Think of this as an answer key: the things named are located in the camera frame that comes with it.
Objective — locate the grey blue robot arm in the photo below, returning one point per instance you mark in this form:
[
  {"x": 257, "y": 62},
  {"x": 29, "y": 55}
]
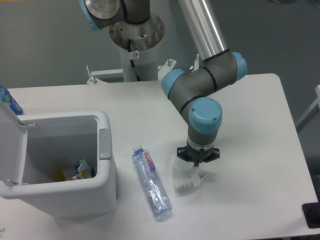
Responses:
[{"x": 190, "y": 93}]

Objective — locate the white plastic bag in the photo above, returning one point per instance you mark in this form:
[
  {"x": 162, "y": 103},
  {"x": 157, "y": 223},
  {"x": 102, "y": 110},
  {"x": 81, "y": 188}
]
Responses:
[{"x": 186, "y": 176}]

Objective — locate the blue labelled bottle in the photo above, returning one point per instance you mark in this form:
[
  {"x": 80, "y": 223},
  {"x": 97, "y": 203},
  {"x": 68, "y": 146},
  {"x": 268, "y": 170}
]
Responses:
[{"x": 10, "y": 102}]

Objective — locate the white plastic trash can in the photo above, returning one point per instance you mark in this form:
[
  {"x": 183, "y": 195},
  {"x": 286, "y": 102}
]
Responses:
[{"x": 33, "y": 147}]

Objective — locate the colourful trash in bin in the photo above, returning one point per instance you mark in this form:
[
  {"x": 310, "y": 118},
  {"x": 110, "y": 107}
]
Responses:
[{"x": 80, "y": 171}]

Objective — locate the white frame right edge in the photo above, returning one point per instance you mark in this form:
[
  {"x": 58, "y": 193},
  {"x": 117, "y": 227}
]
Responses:
[{"x": 310, "y": 112}]

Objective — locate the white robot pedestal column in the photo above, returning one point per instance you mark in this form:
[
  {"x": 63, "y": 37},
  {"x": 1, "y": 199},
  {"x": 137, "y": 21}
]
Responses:
[{"x": 138, "y": 48}]

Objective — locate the black device at table edge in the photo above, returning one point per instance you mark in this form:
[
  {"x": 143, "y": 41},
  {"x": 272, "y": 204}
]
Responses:
[{"x": 311, "y": 213}]

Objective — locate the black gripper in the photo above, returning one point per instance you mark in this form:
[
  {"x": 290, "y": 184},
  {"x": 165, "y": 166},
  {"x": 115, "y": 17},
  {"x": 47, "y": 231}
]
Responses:
[{"x": 190, "y": 155}]

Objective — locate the clear plastic water bottle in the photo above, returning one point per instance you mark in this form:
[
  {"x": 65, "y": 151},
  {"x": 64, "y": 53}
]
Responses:
[{"x": 151, "y": 183}]

